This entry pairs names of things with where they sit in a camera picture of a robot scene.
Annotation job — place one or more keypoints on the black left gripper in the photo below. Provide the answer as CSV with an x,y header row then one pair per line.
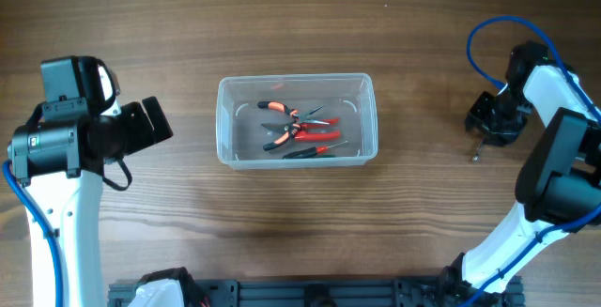
x,y
144,133

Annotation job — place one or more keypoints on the orange black needle-nose pliers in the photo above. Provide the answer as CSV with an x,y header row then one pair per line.
x,y
298,121

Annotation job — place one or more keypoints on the silver socket wrench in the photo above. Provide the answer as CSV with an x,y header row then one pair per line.
x,y
478,149

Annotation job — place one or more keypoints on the clear plastic container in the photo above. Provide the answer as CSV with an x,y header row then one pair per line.
x,y
240,136

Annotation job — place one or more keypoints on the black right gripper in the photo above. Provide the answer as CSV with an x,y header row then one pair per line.
x,y
498,137

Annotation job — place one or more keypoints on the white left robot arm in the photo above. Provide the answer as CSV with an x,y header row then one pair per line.
x,y
55,165

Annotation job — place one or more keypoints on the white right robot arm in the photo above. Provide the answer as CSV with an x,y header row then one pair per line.
x,y
557,190

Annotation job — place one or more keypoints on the black aluminium base frame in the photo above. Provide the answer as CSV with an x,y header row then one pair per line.
x,y
417,291

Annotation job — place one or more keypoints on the red handle snips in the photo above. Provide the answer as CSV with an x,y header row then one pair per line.
x,y
309,132

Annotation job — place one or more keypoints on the black red handle screwdriver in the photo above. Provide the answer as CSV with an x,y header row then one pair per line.
x,y
310,152

